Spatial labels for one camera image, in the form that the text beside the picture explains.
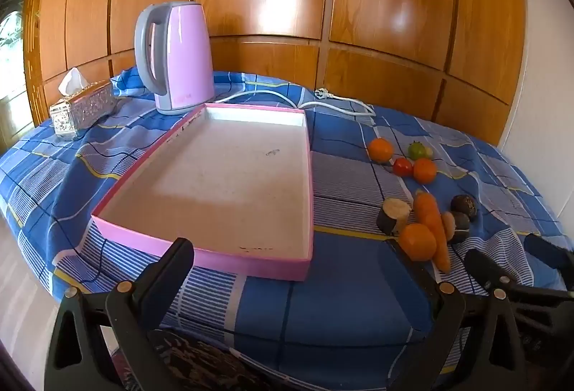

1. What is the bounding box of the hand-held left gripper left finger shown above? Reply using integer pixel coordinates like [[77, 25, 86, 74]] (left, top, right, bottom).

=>
[[43, 237, 196, 391]]

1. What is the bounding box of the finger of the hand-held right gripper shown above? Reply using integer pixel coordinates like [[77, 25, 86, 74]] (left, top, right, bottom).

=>
[[465, 248, 521, 291], [524, 233, 574, 274]]

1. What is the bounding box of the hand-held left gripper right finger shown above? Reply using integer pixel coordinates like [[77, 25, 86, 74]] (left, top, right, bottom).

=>
[[385, 237, 527, 391]]

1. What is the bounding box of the orange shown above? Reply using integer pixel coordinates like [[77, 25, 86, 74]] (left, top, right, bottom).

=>
[[398, 223, 437, 262], [413, 158, 437, 184], [368, 138, 394, 163]]

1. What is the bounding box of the cut sweet potato piece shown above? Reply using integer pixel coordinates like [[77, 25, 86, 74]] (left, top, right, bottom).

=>
[[377, 198, 412, 236]]

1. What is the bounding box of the carrot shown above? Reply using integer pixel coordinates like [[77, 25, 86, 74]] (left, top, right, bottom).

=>
[[413, 191, 451, 274]]

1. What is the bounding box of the pink cardboard box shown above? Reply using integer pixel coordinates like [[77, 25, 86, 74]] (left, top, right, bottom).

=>
[[91, 103, 315, 282]]

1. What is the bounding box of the blue plaid blanket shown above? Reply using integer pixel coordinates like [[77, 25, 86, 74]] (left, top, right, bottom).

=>
[[0, 67, 568, 378]]

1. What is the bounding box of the silver tissue box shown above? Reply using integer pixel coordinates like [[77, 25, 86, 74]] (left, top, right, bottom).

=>
[[49, 81, 118, 141]]

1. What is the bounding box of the pink electric kettle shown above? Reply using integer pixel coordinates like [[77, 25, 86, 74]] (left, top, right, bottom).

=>
[[135, 1, 216, 116]]

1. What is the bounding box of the white tissue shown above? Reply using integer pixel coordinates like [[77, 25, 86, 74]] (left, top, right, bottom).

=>
[[58, 67, 89, 96]]

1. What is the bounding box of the window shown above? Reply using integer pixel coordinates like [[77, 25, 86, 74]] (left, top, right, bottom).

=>
[[0, 0, 28, 150]]

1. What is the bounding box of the white power cord with plug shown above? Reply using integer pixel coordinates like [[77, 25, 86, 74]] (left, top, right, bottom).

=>
[[214, 87, 377, 119]]

